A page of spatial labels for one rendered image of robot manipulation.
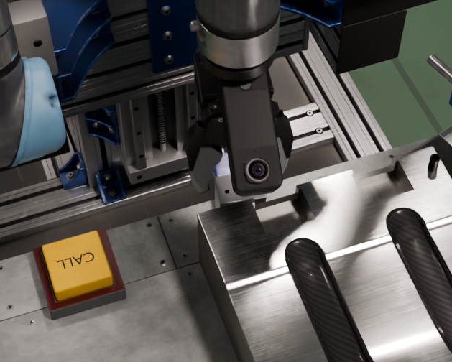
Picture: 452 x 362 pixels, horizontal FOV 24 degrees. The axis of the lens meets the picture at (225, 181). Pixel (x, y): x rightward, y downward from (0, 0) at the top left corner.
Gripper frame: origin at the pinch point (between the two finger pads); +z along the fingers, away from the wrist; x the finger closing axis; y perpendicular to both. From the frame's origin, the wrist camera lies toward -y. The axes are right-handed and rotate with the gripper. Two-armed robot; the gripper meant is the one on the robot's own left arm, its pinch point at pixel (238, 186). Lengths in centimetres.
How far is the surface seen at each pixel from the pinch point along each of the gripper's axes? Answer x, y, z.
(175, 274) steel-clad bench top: 7.9, -6.9, 4.7
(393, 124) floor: -47, 70, 85
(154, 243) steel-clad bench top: 9.7, -2.8, 4.7
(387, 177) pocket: -15.4, -2.6, -1.9
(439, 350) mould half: -14.5, -24.0, -4.1
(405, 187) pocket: -16.7, -4.8, -2.6
